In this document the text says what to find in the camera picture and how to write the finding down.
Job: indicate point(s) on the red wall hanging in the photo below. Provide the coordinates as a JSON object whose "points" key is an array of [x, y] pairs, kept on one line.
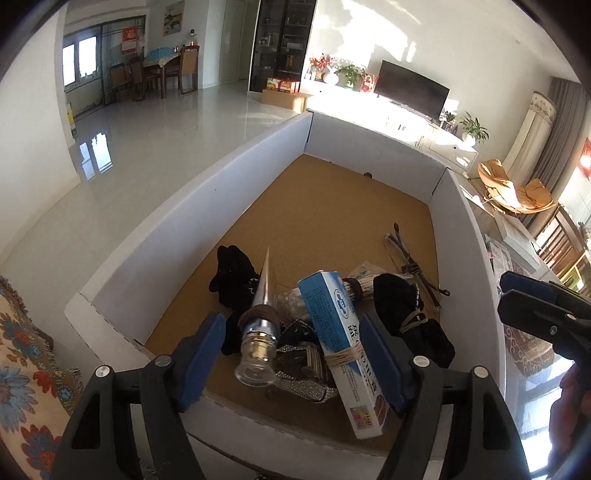
{"points": [[584, 163]]}

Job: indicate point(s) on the red flower arrangement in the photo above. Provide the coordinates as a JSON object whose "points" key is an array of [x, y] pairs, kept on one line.
{"points": [[320, 66]]}

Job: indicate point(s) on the black beaded fabric bundle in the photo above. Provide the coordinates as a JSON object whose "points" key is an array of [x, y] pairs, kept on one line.
{"points": [[400, 307]]}

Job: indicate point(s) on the person's right hand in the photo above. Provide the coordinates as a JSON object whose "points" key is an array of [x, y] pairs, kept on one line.
{"points": [[565, 414]]}

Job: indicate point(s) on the white flat box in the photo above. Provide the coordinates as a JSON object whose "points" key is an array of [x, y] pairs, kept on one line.
{"points": [[520, 243]]}

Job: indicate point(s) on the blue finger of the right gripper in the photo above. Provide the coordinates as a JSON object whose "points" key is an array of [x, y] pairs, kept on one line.
{"points": [[530, 286]]}

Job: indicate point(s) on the blue white medicine box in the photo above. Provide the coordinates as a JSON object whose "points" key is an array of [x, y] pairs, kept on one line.
{"points": [[339, 332]]}

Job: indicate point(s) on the black flat television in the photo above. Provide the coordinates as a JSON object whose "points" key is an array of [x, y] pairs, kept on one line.
{"points": [[411, 89]]}

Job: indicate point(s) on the grey curtain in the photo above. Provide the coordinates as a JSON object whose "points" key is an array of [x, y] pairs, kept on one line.
{"points": [[557, 161]]}

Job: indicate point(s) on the wooden chair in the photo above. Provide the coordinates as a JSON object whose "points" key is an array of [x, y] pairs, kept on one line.
{"points": [[564, 244]]}

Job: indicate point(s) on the dark glass display cabinet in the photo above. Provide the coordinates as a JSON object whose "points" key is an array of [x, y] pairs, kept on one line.
{"points": [[281, 41]]}

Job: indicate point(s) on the wooden dining table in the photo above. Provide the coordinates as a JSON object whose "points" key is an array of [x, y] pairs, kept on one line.
{"points": [[182, 65]]}

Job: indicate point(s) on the orange lounge chair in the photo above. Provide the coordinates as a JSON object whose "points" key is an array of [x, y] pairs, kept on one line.
{"points": [[533, 198]]}

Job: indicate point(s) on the white cardboard storage box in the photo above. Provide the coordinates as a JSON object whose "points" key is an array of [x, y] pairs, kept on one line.
{"points": [[313, 193]]}

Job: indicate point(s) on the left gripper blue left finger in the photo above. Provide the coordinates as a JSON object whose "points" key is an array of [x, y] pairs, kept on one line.
{"points": [[98, 441]]}

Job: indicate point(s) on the floral cushion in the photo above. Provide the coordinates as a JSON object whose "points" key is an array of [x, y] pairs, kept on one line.
{"points": [[37, 397]]}

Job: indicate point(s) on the brown cardboard box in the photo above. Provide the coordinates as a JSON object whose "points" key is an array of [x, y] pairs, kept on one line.
{"points": [[296, 102]]}

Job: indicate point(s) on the green potted plant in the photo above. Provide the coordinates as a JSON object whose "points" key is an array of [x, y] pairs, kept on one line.
{"points": [[473, 128]]}

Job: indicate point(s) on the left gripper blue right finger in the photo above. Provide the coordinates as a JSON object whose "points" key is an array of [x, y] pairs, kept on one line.
{"points": [[455, 425]]}

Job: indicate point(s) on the white TV cabinet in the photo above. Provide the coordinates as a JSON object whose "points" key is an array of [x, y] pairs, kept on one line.
{"points": [[420, 133]]}

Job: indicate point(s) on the framed wall painting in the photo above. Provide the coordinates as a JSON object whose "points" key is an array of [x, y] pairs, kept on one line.
{"points": [[172, 18]]}

